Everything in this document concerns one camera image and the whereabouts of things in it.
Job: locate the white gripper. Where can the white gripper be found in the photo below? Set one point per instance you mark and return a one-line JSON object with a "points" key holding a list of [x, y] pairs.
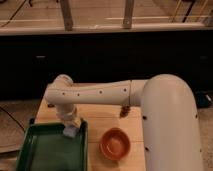
{"points": [[71, 119]]}

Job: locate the blue-grey sponge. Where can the blue-grey sponge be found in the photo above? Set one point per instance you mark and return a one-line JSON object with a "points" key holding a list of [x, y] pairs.
{"points": [[70, 131]]}

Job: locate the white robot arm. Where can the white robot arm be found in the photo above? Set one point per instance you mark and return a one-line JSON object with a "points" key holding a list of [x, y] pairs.
{"points": [[170, 121]]}

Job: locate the green plastic tray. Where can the green plastic tray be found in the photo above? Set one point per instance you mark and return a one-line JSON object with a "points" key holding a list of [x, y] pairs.
{"points": [[46, 148]]}

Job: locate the orange bowl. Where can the orange bowl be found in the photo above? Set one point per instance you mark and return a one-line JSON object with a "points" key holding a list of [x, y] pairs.
{"points": [[115, 144]]}

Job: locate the right wooden post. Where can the right wooden post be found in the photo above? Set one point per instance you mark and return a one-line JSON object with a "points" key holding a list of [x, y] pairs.
{"points": [[128, 13]]}

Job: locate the wooden post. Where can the wooden post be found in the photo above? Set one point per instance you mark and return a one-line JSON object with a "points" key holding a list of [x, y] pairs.
{"points": [[128, 13], [66, 13]]}

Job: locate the left wooden post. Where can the left wooden post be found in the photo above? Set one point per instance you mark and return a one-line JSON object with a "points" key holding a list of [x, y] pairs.
{"points": [[66, 13]]}

